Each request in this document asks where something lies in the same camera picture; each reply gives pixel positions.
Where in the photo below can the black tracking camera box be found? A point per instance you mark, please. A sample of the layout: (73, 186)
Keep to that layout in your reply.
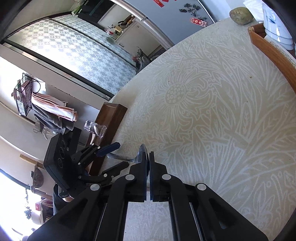
(57, 161)

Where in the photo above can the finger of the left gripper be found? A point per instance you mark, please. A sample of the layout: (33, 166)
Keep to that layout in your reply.
(103, 151)

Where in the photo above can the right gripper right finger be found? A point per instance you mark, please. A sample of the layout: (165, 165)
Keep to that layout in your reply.
(196, 211)

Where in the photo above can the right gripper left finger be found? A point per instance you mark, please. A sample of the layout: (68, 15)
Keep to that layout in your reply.
(98, 213)

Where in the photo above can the clear drinking glass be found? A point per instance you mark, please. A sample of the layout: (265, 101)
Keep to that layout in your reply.
(94, 128)

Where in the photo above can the white kitchen cabinet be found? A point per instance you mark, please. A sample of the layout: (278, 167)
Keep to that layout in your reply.
(129, 33)

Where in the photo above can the light wooden tray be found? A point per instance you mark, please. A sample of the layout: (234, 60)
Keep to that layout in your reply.
(257, 34)

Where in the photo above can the silver refrigerator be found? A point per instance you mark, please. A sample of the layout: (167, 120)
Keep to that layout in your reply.
(169, 21)

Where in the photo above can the dark wooden tray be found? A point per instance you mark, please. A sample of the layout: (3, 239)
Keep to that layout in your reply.
(110, 115)

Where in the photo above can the striped hanging towel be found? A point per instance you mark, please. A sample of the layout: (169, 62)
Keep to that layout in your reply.
(53, 113)

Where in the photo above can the white blue bowls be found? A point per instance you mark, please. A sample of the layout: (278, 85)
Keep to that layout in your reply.
(276, 29)

